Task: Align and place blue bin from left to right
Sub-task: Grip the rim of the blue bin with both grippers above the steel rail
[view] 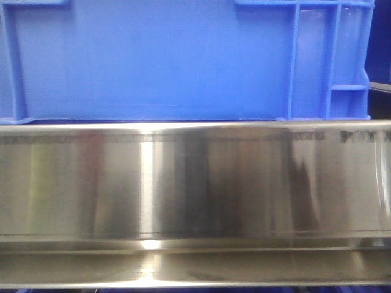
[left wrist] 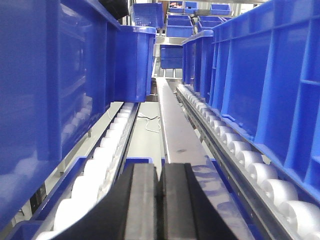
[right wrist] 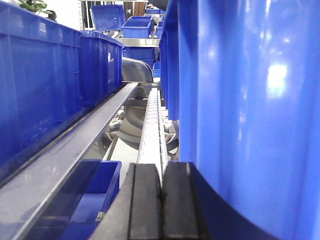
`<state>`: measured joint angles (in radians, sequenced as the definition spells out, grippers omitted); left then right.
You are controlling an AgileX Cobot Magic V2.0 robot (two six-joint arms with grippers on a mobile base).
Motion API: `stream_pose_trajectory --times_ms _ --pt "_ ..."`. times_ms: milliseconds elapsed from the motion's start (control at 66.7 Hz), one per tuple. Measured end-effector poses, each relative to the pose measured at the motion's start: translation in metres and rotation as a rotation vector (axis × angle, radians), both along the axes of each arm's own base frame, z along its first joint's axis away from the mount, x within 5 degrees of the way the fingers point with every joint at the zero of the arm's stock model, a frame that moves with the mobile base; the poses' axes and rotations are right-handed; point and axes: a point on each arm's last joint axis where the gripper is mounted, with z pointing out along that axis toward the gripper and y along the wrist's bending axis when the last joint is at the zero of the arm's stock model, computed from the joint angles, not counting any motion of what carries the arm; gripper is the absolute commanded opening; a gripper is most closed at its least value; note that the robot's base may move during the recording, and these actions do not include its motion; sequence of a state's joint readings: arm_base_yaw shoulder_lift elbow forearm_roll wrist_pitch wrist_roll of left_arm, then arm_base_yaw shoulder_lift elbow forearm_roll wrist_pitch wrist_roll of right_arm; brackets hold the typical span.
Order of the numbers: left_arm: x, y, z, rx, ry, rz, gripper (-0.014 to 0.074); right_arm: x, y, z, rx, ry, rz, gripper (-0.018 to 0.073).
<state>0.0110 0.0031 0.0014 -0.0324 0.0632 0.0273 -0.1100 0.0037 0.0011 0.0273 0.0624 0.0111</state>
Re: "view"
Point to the large blue plastic bin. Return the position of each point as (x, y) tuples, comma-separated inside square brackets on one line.
[(184, 60)]

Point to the stainless steel shelf front rail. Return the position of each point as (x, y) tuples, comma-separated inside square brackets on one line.
[(195, 204)]

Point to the dark blue background bin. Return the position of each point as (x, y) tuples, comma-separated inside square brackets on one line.
[(378, 62)]

